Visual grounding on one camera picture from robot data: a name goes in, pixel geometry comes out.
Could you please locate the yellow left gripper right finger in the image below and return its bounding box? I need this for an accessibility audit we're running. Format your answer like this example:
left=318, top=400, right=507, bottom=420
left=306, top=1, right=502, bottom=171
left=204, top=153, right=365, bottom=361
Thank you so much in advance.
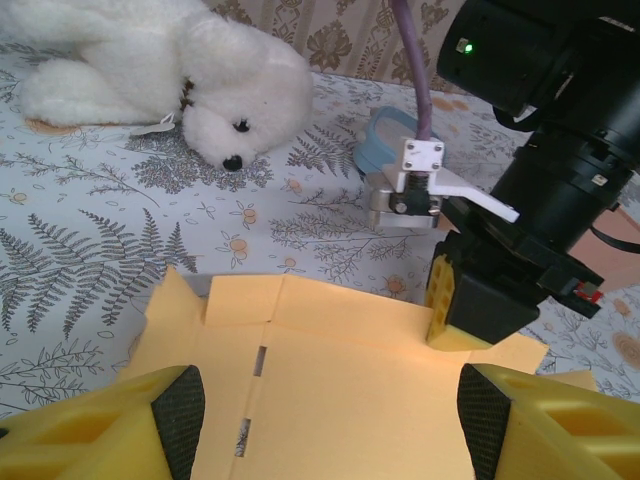
left=457, top=362, right=640, bottom=480

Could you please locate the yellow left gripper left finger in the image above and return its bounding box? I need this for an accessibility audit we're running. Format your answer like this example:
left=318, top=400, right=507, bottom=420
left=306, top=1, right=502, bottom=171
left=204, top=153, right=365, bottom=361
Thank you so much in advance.
left=0, top=364, right=206, bottom=480

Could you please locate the yellow paper box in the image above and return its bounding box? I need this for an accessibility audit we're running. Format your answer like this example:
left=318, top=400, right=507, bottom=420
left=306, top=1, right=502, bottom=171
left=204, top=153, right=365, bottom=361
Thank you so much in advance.
left=115, top=264, right=599, bottom=480

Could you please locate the floral patterned table cover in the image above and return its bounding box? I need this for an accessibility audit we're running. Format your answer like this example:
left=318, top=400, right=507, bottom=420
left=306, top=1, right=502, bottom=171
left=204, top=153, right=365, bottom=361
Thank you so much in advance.
left=0, top=42, right=640, bottom=480

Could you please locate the white plush seal toy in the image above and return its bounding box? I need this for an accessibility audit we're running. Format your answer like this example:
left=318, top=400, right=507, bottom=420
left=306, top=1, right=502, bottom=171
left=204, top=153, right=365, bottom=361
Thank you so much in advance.
left=0, top=0, right=315, bottom=172

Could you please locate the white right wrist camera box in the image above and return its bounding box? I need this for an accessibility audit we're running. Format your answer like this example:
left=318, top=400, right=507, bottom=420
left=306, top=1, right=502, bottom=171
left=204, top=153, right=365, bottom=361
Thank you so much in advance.
left=367, top=137, right=521, bottom=232

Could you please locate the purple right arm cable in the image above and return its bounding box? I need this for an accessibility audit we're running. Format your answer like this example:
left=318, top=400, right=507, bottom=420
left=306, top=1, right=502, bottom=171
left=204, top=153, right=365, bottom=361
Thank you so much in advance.
left=389, top=0, right=436, bottom=144

